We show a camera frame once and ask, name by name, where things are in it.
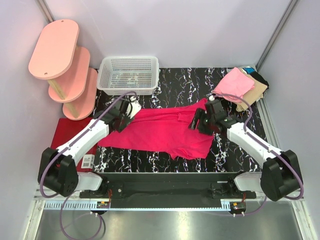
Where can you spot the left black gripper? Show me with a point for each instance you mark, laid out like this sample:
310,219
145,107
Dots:
127,119

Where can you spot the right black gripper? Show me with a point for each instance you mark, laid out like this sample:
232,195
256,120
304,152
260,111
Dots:
200,114

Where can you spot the magenta t shirt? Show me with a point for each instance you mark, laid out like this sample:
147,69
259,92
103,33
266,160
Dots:
163,130

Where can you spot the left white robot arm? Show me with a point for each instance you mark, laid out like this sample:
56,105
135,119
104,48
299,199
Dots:
58,166

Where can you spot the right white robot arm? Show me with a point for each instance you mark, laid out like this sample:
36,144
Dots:
280,174

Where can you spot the folded pink t shirt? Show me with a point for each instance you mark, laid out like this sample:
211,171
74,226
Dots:
235,83

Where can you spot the white plastic basket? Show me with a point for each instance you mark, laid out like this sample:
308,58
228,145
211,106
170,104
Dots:
120,74

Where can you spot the folded beige t shirt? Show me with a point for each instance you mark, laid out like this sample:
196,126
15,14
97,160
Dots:
252,95

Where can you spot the red box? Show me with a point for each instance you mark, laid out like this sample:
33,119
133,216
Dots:
65,130

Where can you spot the folded blue white garment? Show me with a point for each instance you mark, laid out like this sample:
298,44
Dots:
248,69

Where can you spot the folded black t shirt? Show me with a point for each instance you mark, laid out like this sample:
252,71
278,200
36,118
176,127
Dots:
259,78

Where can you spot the pink three-tier shelf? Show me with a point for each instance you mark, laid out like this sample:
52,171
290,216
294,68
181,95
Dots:
58,60

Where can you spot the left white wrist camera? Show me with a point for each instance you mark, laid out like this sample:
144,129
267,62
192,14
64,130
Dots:
133,108

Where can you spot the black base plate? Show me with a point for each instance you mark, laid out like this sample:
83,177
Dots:
216,185

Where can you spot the aluminium rail frame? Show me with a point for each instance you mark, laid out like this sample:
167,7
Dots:
225,207

